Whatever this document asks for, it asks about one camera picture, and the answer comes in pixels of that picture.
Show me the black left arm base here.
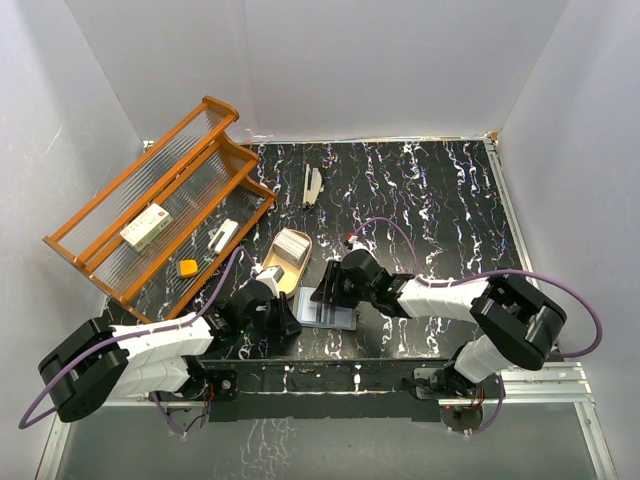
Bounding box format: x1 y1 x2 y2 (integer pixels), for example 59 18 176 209
149 369 238 440

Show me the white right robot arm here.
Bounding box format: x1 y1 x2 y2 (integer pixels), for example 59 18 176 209
311 249 567 397

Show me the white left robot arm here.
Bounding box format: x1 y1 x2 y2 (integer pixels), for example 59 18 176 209
38 280 302 423

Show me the black right arm base motor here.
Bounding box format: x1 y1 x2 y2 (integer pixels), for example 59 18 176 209
397 366 506 419

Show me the stack of white cards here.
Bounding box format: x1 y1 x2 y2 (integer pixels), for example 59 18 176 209
273 229 309 268

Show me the beige oval plastic tray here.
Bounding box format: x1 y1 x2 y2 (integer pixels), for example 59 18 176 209
262 228 312 298

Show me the orange yellow small object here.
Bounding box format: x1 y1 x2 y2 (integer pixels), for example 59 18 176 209
178 259 199 278

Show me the white stapler near rack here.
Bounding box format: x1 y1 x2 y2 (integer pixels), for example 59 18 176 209
207 218 239 255

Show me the white stapler on table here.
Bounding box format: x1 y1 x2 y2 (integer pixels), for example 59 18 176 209
302 164 323 209

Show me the orange wooden rack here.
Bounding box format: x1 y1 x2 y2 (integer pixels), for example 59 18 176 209
43 96 276 323

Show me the white box on rack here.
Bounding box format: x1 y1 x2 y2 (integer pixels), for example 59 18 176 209
120 203 173 252

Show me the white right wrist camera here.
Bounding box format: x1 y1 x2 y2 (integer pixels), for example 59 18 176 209
345 233 368 251

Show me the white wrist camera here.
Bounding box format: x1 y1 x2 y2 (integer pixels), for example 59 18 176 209
345 233 368 251
255 265 285 298

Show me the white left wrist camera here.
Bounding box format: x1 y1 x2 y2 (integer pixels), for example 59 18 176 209
255 265 285 298

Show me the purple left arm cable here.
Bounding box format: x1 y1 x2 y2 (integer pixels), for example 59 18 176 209
17 245 259 435

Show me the aluminium frame rail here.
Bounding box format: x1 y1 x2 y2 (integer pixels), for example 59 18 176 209
439 362 594 404

